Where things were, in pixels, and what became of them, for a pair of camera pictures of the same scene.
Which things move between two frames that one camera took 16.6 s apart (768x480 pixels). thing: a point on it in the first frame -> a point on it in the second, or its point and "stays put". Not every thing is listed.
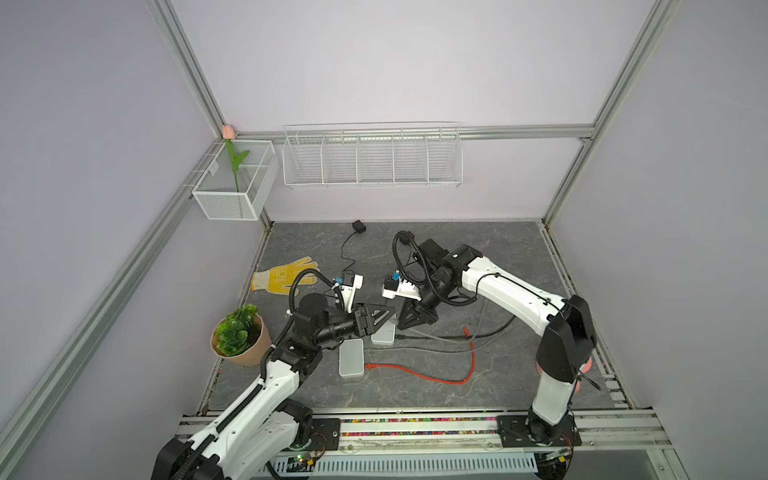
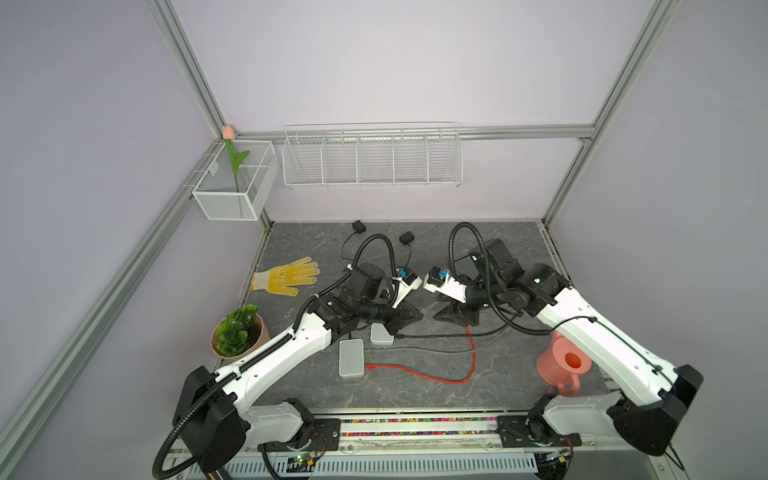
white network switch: (351, 358) stays put
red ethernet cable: (429, 378) stays put
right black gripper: (412, 310) -> (457, 313)
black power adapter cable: (357, 227) stays put
